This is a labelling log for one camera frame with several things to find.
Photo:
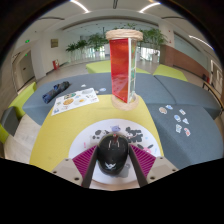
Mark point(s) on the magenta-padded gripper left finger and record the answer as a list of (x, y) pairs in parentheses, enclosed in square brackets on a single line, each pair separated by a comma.
[(83, 161)]

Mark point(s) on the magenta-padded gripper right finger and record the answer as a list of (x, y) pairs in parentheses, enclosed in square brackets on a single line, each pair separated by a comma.
[(145, 160)]

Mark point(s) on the black computer mouse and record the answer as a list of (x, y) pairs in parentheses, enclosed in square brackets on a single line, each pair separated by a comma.
[(112, 156)]

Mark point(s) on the loose stickers group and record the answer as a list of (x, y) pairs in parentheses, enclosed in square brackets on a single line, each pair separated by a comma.
[(177, 118)]

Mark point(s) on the grey upholstered bench block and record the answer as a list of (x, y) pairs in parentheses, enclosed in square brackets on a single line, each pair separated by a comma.
[(203, 146), (33, 105), (186, 93)]

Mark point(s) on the white sticker sheet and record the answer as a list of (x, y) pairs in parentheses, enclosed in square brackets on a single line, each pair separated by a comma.
[(75, 100)]

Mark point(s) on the folded dark blue umbrella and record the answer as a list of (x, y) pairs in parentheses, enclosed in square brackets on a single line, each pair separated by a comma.
[(55, 91)]

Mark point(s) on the small dark grey ottoman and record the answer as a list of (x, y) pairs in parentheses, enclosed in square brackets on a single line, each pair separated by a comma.
[(9, 120)]

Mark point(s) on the lime green ottoman block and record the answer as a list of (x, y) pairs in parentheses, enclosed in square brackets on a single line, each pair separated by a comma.
[(170, 72), (98, 66), (23, 100)]

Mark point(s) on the wooden black-framed chair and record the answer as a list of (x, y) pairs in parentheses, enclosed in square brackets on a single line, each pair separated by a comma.
[(213, 90)]

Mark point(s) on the red fire extinguisher cabinet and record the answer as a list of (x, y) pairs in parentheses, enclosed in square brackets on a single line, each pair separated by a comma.
[(55, 64)]

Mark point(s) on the potted green plants group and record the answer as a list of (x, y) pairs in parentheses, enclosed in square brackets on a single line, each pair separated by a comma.
[(95, 40)]

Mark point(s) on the green exit sign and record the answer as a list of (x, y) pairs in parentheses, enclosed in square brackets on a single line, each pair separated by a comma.
[(27, 41)]

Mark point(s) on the ceiling strip lights group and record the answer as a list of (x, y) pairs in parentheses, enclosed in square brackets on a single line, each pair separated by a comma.
[(80, 6)]

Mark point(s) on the framed wall picture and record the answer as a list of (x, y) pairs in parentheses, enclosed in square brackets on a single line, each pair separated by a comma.
[(54, 43)]

